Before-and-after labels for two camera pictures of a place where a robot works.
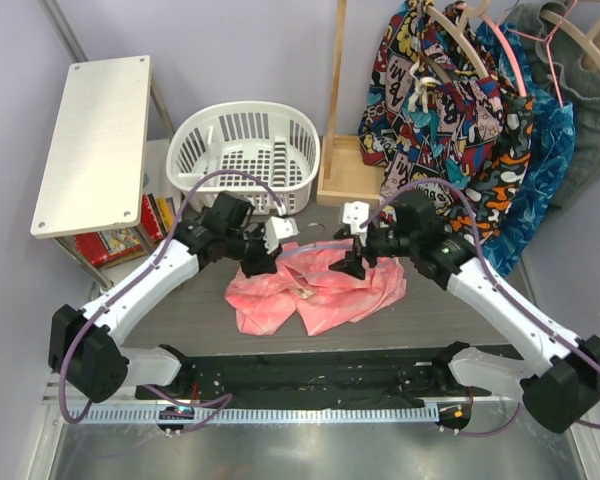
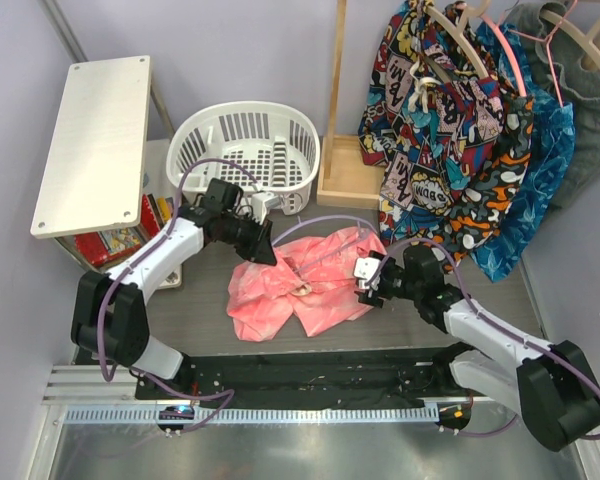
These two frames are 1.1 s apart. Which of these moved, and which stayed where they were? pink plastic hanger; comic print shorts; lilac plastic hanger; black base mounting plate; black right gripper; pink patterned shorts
Moved: lilac plastic hanger; black right gripper
Stayed: pink patterned shorts; black base mounting plate; pink plastic hanger; comic print shorts
